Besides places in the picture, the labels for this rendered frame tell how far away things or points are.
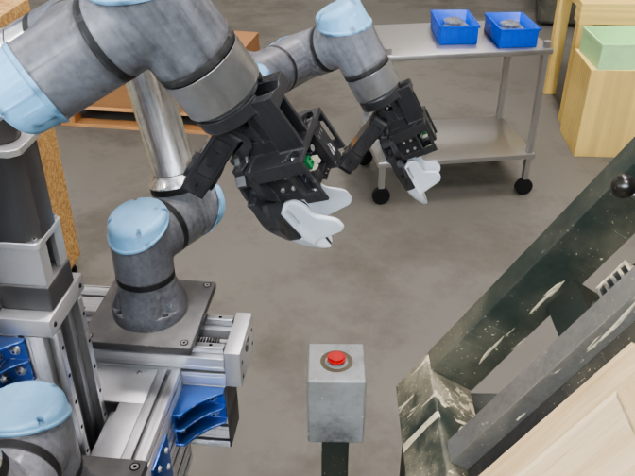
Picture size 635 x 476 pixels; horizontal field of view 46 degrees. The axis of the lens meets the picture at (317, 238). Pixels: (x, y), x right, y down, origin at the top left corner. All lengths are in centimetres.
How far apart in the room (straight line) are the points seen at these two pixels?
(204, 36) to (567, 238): 99
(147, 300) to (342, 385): 42
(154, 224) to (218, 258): 219
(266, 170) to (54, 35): 20
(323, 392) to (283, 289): 183
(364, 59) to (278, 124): 52
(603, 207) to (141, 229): 84
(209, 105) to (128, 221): 82
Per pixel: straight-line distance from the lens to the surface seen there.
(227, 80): 62
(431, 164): 127
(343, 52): 115
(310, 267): 348
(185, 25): 60
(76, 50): 61
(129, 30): 60
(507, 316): 154
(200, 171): 72
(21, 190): 115
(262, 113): 64
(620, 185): 121
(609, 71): 461
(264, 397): 283
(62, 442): 108
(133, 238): 140
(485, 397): 173
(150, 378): 154
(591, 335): 128
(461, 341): 156
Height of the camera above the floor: 197
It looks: 32 degrees down
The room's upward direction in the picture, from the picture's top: straight up
